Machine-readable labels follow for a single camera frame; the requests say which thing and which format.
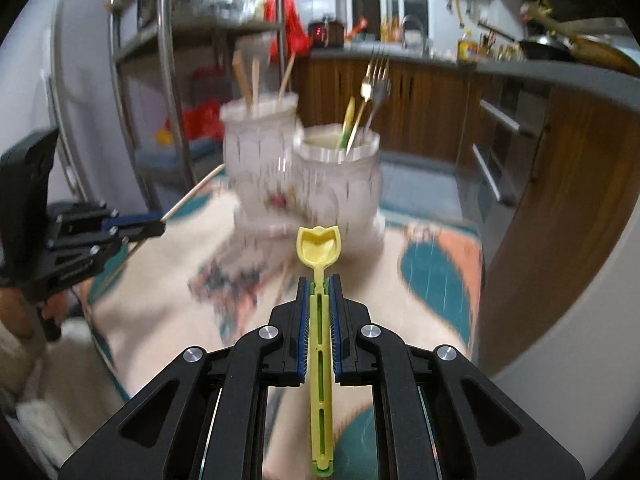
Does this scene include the black wok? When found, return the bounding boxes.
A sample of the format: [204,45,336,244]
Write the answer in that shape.
[519,32,577,61]

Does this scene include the yellow cooking oil bottle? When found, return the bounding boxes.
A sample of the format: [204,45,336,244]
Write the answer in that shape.
[457,29,479,64]

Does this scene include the metal shelf rack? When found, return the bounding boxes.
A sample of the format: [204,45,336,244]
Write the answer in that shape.
[107,0,301,216]

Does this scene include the chrome faucet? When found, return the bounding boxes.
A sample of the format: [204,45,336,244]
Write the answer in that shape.
[399,13,431,54]

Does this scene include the yellow plastic spoon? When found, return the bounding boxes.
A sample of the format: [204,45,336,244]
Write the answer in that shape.
[339,96,357,151]
[296,225,343,478]

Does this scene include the metal forks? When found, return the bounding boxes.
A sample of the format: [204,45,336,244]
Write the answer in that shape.
[345,45,381,157]

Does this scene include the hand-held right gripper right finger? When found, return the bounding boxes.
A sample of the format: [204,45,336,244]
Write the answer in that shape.
[327,275,587,480]

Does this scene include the built-in oven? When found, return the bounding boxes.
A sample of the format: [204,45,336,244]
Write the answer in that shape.
[469,80,552,212]

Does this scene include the clear plastic bags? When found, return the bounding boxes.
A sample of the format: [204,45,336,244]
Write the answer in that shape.
[191,0,262,24]

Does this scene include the hanging red plastic bag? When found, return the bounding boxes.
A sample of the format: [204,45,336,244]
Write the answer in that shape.
[269,0,312,59]

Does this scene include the printed quilted tablecloth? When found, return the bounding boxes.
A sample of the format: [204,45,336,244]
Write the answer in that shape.
[80,175,486,480]

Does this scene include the frying pan with wooden handle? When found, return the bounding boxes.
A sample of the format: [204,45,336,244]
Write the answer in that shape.
[536,14,640,77]

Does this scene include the crumpled red plastic bag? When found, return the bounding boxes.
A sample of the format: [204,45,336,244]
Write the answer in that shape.
[181,102,224,142]

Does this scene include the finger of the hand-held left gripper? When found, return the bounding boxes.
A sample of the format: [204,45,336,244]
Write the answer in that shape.
[27,221,167,303]
[47,200,163,241]

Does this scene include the dark red rice cooker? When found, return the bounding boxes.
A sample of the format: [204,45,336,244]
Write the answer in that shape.
[308,15,346,49]

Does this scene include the steel fork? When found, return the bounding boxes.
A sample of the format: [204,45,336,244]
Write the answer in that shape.
[364,44,393,136]

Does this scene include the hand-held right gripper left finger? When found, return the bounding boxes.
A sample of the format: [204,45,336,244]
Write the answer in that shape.
[57,276,312,480]

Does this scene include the wooden lower cabinets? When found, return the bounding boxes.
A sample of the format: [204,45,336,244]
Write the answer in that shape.
[291,54,640,363]

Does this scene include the yellow dish soap bottles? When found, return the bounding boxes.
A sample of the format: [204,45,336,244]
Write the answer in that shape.
[379,17,402,44]

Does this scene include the white floral ceramic utensil holder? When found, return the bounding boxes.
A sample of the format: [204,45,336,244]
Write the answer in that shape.
[220,92,385,256]

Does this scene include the white refrigerator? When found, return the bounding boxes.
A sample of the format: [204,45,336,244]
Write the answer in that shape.
[10,0,166,221]

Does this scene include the condiment bottles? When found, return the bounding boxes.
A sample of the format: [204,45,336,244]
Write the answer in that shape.
[479,34,522,59]

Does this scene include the person's left hand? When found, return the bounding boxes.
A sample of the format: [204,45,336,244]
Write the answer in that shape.
[0,287,68,336]

